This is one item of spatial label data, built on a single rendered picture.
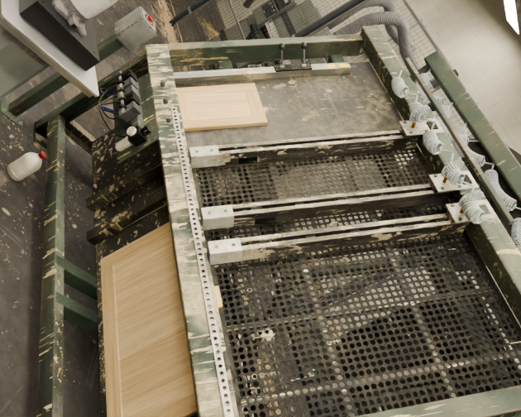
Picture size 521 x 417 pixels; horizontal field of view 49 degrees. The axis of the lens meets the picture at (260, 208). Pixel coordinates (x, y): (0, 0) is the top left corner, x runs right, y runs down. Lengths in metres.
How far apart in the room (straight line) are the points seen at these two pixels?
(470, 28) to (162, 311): 7.41
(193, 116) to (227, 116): 0.16
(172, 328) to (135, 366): 0.21
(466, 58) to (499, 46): 0.45
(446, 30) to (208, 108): 6.69
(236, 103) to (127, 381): 1.39
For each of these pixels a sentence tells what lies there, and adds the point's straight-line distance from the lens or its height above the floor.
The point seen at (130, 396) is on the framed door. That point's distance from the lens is 2.42.
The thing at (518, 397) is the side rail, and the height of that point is 1.67.
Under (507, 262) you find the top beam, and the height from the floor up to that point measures 1.87.
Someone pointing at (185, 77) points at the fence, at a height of 0.95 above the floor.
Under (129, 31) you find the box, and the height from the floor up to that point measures 0.83.
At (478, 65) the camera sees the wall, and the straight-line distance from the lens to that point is 8.68.
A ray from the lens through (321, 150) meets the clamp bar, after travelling 2.65.
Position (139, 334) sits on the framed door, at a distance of 2.49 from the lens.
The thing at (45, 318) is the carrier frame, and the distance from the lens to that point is 2.58.
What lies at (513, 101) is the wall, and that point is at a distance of 8.26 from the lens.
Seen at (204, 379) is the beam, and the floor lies 0.84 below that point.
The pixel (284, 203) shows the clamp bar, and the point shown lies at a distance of 2.35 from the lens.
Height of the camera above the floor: 1.70
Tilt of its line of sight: 14 degrees down
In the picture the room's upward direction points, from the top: 62 degrees clockwise
